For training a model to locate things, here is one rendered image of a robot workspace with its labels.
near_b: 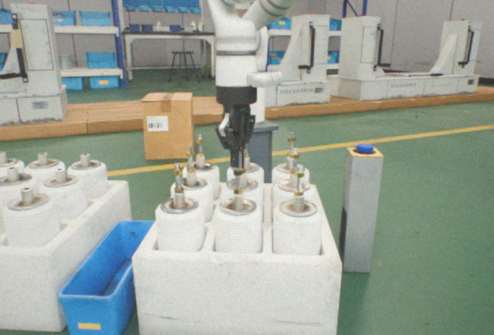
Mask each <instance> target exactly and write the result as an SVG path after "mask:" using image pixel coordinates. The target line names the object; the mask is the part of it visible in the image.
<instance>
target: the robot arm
mask: <svg viewBox="0 0 494 335"><path fill-rule="evenodd" d="M295 1H296V0H207V2H208V5H209V8H210V12H211V16H212V21H213V23H214V26H215V31H216V54H217V56H216V65H215V83H216V101H217V102H218V103H219V104H222V105H223V114H222V118H223V122H222V124H221V125H220V126H219V125H217V126H216V127H215V131H216V133H217V135H218V138H219V140H220V141H221V144H222V146H223V148H224V149H228V150H230V168H231V169H232V170H241V169H242V168H244V167H245V165H246V164H245V148H246V146H247V143H250V141H251V136H252V133H253V130H254V126H259V125H262V124H264V123H265V88H266V87H271V86H274V85H277V84H281V83H282V74H281V72H279V71H277V72H268V73H266V72H265V67H266V63H267V51H268V30H267V27H266V26H267V25H269V24H272V23H273V22H275V21H277V20H279V19H280V18H282V17H283V16H284V15H285V14H286V13H287V11H288V10H289V9H290V8H291V7H292V6H293V4H294V3H295ZM251 2H254V3H253V4H252V5H251V7H250V8H249V10H248V11H247V13H246V14H245V15H244V16H243V17H242V18H239V16H238V14H237V10H236V8H235V4H245V3H251Z"/></svg>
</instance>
